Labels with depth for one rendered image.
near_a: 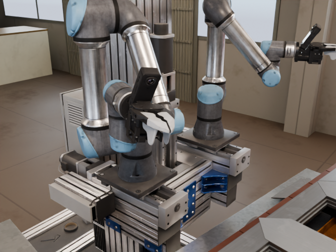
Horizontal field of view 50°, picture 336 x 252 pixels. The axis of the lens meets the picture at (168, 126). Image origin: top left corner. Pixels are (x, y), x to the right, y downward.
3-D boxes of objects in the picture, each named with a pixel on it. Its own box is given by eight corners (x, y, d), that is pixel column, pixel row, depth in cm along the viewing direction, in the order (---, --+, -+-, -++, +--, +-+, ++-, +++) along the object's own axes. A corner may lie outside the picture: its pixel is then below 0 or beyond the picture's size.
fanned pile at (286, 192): (330, 186, 200) (331, 180, 199) (292, 215, 175) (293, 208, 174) (308, 178, 208) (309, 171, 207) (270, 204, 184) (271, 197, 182)
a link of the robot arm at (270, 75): (214, -14, 147) (288, 78, 153) (217, -15, 157) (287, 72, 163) (192, 6, 152) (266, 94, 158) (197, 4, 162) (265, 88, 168)
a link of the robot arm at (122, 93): (142, 88, 94) (112, 87, 91) (149, 92, 91) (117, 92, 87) (139, 115, 97) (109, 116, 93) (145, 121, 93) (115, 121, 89)
